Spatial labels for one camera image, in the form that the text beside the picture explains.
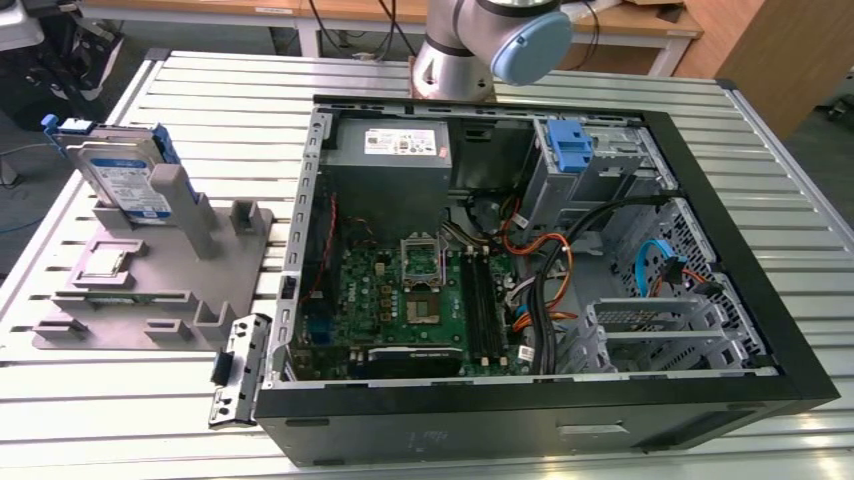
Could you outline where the grey metal disk bay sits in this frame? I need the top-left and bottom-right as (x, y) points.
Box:
(580, 297), (766, 374)

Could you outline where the black graphics card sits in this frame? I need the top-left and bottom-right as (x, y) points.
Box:
(350, 346), (466, 379)

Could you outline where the grey parts rack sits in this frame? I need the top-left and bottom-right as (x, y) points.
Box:
(31, 164), (279, 351)

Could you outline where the wooden desk white frame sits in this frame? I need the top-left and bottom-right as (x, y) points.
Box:
(79, 0), (322, 57)
(297, 0), (706, 77)

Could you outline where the green motherboard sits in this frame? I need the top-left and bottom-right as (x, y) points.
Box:
(293, 234), (536, 381)

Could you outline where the hard disk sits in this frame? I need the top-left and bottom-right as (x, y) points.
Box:
(41, 113), (206, 226)

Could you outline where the blue plastic drive latch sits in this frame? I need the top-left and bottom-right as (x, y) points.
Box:
(545, 119), (594, 172)

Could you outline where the wooden cabinet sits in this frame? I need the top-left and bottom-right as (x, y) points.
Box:
(686, 0), (854, 144)

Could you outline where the black RAM slot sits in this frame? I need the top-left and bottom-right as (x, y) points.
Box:
(488, 248), (508, 362)
(481, 248), (500, 362)
(470, 248), (490, 362)
(462, 248), (482, 362)

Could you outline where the CPU socket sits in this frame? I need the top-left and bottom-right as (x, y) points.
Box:
(404, 289), (446, 324)

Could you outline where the black cable bundle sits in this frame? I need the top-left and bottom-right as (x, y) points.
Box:
(530, 195), (669, 375)

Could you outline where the silver CPU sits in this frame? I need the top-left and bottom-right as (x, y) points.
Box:
(85, 249), (129, 276)

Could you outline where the black PC case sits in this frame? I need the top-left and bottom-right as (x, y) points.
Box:
(253, 93), (843, 469)

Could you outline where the thin red wire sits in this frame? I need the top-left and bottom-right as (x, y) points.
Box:
(303, 193), (342, 304)

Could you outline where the grey metal slot retainer flap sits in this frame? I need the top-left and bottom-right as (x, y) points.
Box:
(207, 312), (274, 431)

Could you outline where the grey power supply unit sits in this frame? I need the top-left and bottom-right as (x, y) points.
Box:
(319, 117), (457, 246)

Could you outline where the grey metal drive cage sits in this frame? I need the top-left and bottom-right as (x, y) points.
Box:
(524, 117), (676, 241)

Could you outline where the blue data wire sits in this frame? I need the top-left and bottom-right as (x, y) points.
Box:
(637, 239), (680, 301)

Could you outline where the yellow black wire bundle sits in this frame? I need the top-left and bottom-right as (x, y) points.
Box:
(444, 219), (496, 251)

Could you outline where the orange red wire bundle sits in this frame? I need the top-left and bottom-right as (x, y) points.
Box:
(500, 232), (580, 331)

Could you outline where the metal socket cover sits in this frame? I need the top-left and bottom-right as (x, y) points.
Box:
(398, 234), (446, 291)

